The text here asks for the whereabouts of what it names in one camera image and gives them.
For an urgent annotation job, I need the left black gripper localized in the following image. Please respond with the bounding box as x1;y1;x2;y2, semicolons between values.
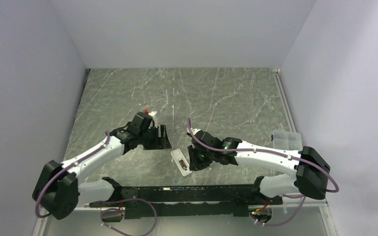
138;124;171;150

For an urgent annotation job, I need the white remote control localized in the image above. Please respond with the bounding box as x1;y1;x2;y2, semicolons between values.
171;148;192;177

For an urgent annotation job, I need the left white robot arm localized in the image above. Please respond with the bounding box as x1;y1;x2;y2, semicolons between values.
32;110;172;220

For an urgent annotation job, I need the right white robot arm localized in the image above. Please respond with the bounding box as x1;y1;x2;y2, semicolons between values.
187;128;339;204

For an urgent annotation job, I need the clear plastic organizer box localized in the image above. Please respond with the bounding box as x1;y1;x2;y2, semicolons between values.
271;130;303;150

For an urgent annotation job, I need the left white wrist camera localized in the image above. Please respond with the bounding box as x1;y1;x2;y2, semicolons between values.
143;109;159;126

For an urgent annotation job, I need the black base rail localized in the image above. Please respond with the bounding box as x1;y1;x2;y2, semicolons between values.
88;184;283;219

